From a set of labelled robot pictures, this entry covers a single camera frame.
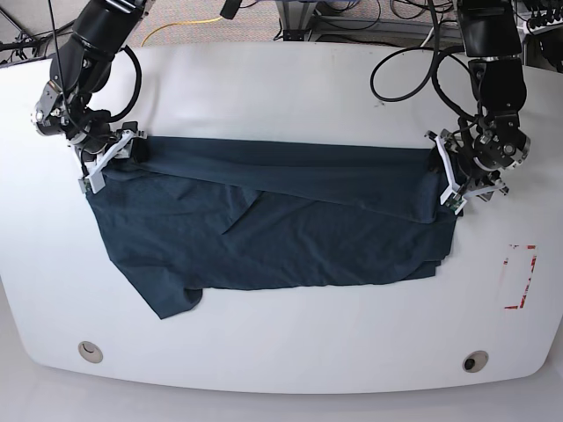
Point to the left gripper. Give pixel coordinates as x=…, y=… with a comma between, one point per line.
x=453, y=155

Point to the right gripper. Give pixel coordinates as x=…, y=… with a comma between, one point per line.
x=95, y=152

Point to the dark blue T-shirt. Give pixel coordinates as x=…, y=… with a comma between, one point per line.
x=203, y=214

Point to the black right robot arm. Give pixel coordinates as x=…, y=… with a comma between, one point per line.
x=81, y=67

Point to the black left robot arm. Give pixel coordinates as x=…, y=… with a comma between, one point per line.
x=489, y=141

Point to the black tripod stand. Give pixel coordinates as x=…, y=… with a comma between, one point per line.
x=27, y=27

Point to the white power strip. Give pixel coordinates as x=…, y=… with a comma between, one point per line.
x=543, y=21

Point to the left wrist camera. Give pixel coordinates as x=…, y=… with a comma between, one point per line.
x=454, y=202

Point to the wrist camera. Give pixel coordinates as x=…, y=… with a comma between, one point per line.
x=454, y=202
x=92, y=183

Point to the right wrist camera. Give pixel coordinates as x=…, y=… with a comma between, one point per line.
x=92, y=183

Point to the right table cable grommet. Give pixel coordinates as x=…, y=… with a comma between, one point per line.
x=475, y=361

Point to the table cable grommet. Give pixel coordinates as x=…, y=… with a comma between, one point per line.
x=90, y=352
x=475, y=361

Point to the aluminium frame post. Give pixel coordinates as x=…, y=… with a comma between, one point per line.
x=296, y=19

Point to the left table cable grommet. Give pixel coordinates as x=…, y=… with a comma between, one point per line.
x=90, y=352

